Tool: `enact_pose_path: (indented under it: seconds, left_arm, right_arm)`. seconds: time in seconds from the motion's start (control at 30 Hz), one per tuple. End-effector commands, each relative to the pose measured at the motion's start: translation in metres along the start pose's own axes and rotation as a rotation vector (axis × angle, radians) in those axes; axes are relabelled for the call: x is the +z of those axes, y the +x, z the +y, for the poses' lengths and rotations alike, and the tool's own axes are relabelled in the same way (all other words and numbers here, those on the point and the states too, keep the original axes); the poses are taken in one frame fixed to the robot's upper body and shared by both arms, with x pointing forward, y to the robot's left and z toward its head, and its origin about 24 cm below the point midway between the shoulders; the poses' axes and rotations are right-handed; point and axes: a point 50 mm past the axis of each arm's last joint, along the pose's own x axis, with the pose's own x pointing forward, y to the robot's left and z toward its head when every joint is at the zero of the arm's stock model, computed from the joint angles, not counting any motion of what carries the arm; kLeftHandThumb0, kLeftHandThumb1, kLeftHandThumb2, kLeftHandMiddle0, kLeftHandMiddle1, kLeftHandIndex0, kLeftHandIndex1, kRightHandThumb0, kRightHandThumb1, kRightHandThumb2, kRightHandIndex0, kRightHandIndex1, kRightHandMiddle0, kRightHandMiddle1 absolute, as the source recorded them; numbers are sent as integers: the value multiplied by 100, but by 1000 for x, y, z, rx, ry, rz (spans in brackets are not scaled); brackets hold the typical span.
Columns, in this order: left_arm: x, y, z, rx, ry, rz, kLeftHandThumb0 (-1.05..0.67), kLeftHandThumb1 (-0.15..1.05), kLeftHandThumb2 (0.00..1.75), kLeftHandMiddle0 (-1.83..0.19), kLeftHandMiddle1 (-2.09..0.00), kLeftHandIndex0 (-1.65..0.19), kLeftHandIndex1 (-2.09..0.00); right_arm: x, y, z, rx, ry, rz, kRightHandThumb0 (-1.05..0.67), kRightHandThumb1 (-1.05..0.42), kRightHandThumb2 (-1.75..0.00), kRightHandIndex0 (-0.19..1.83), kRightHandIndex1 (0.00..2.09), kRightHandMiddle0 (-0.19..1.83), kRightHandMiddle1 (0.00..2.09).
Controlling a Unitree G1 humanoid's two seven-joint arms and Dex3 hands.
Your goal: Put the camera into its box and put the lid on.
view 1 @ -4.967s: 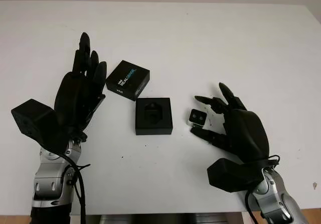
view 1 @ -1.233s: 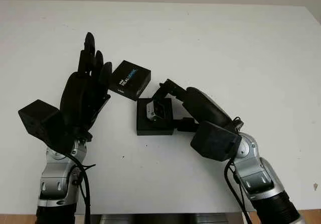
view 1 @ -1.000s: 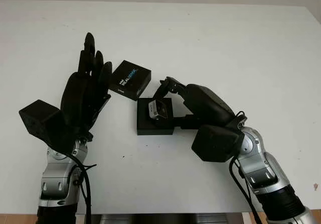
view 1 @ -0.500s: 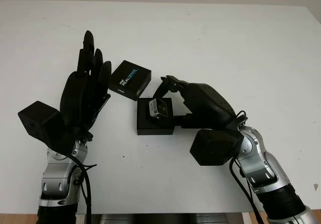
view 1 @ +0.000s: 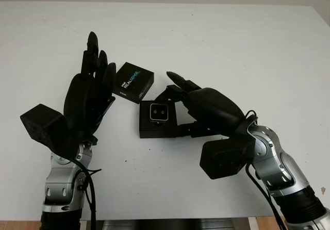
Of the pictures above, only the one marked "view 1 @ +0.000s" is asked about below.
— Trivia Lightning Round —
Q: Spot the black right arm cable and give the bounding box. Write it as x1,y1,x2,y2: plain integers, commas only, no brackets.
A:
243,110,288,230

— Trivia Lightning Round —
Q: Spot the dark grey robot torso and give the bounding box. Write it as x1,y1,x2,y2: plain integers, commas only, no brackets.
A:
103,219,251,230

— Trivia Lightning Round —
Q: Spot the small silver depth camera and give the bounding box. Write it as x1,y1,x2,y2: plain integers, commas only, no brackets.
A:
148,103,170,122

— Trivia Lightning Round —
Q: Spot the black camera box base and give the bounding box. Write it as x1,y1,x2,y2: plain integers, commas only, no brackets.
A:
138,100,180,139

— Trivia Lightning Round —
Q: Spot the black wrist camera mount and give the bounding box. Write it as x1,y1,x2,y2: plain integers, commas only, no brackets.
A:
20,103,78,161
199,137,256,180

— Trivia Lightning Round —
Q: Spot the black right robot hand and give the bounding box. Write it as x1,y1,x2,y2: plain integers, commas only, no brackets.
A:
154,71,247,139

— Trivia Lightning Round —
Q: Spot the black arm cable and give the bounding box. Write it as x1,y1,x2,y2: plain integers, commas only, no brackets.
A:
72,160,103,230
243,110,288,230

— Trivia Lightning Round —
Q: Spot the black printed box lid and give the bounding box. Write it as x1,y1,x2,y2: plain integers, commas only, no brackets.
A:
112,61,155,104

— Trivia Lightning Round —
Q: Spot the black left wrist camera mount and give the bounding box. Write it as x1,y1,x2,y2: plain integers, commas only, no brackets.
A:
20,103,78,161

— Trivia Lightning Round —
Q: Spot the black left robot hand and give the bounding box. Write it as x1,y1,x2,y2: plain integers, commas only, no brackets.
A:
63,31,117,144

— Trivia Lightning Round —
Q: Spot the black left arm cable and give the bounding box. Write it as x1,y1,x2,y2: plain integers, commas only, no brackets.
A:
72,160,103,230

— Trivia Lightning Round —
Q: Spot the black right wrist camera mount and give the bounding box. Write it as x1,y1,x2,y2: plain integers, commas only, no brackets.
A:
199,137,256,180

